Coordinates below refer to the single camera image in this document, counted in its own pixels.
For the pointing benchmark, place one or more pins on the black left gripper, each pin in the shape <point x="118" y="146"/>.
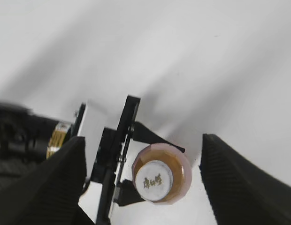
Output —
<point x="110" y="159"/>

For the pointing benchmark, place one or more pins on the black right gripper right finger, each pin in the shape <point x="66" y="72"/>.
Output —
<point x="239" y="192"/>

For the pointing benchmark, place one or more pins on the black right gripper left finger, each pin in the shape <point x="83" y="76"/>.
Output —
<point x="49" y="194"/>

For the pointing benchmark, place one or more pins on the white bottle cap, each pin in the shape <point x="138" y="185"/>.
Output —
<point x="154" y="180"/>

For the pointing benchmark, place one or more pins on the pink label oolong tea bottle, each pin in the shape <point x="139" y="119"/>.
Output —
<point x="176" y="161"/>

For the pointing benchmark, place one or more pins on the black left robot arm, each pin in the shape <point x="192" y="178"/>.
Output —
<point x="27" y="140"/>

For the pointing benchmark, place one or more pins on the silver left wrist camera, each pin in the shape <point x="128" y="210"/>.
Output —
<point x="90" y="123"/>

